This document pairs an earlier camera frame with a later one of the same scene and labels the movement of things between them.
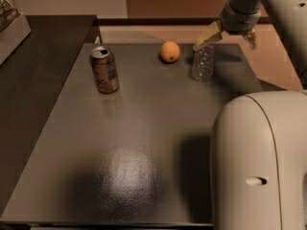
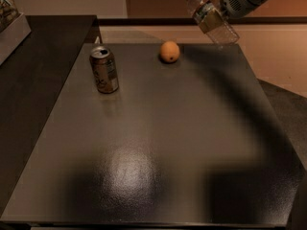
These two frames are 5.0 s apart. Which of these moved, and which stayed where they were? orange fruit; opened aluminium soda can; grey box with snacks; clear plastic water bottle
Moved: clear plastic water bottle
Stayed: opened aluminium soda can; grey box with snacks; orange fruit
